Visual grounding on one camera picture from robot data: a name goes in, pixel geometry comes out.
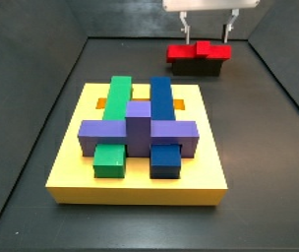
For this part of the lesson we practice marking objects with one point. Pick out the red E-shaped block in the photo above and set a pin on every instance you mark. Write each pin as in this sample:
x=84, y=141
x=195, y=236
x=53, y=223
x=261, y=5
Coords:
x=202, y=50

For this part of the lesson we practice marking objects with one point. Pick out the green bar block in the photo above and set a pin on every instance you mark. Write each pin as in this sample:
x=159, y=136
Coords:
x=110, y=152

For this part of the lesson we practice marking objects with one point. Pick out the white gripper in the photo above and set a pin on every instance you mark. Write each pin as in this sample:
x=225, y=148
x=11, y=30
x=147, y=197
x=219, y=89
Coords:
x=202, y=5

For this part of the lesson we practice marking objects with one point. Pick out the yellow board base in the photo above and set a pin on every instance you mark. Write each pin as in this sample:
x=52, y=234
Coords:
x=201, y=186

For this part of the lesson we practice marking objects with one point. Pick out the blue bar block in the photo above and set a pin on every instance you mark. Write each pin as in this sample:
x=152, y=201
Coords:
x=166, y=151

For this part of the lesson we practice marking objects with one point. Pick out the purple cross block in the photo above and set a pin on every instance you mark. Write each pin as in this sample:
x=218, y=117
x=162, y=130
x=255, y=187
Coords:
x=138, y=133

